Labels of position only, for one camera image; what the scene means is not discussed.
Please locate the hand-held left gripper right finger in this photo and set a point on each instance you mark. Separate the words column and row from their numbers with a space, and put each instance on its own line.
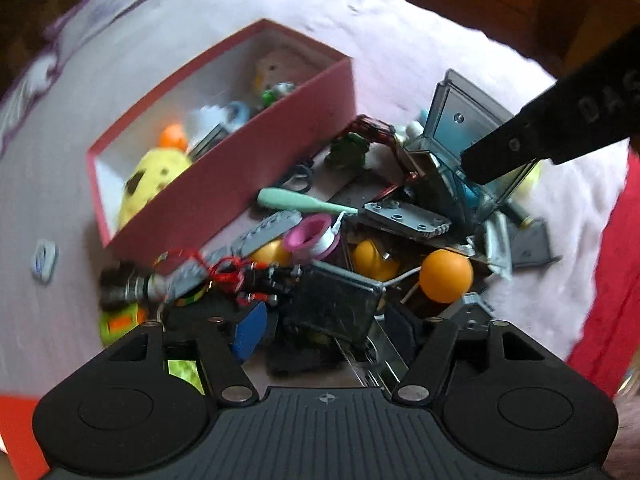
column 440, row 332

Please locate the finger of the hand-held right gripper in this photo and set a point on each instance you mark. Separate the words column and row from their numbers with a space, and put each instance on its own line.
column 550, row 125

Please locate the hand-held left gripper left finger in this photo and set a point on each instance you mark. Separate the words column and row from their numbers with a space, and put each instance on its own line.
column 250, row 332

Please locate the orange ball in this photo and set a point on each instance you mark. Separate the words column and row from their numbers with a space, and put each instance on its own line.
column 172, row 137
column 445, row 275
column 270, row 255

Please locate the smoky transparent plastic box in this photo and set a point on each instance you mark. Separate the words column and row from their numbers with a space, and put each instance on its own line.
column 450, row 110

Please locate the pink cardboard box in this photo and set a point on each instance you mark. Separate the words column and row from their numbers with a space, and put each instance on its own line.
column 225, row 185

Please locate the grey plastic block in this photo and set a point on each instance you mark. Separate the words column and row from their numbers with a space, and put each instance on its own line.
column 470, row 310

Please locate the black toy figure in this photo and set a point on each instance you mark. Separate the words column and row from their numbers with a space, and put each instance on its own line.
column 265, row 280

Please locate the silver metal piece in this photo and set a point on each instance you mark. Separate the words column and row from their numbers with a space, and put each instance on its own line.
column 380, row 355

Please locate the neon green plastic shuttlecock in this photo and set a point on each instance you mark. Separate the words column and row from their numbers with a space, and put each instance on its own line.
column 185, row 372

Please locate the grey toy brick plate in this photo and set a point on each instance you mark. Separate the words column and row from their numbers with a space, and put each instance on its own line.
column 400, row 217
column 265, row 230
column 187, row 277

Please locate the black power bank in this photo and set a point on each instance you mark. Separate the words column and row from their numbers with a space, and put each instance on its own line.
column 335, row 305

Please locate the orange yellow plastic toy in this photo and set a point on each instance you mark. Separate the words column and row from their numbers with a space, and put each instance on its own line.
column 370, row 257

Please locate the pink tape roll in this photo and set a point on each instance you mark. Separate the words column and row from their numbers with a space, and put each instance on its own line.
column 300, row 240

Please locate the dark grey card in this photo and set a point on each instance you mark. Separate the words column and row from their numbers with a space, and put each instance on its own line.
column 535, row 245

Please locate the mint green plastic stick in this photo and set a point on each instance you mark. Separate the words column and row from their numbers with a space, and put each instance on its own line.
column 285, row 199

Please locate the black feather shuttlecock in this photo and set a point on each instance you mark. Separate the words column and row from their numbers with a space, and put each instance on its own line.
column 120, row 282

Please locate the pink fleece blanket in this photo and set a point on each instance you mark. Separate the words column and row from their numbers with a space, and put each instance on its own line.
column 425, row 35

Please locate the red cloth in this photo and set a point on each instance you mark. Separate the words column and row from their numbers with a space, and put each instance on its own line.
column 610, row 285

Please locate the green frog toy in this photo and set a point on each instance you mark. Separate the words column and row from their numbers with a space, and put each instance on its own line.
column 347, row 149

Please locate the blue white toy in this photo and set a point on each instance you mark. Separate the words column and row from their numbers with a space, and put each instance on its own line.
column 235, row 112

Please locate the small green toy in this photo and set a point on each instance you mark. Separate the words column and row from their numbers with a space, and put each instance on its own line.
column 275, row 94

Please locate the red board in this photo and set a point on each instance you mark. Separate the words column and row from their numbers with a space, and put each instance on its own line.
column 20, row 440

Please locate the beige plush toy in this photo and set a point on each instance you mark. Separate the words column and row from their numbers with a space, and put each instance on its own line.
column 277, row 65

